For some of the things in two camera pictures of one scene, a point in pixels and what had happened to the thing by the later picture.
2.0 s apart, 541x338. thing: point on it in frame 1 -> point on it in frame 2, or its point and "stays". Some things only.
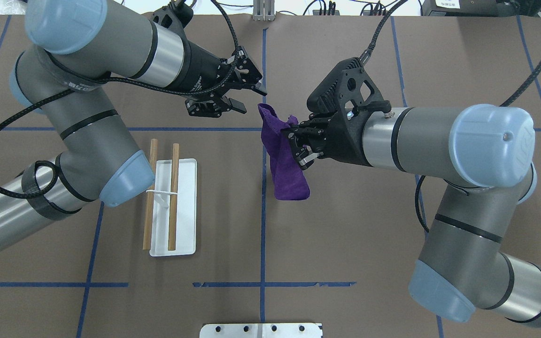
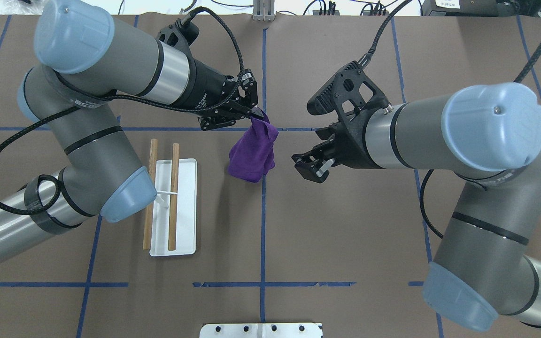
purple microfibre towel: x=289 y=177 -> x=252 y=156
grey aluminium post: x=264 y=10 stays
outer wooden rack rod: x=150 y=198 stays
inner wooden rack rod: x=173 y=190 stays
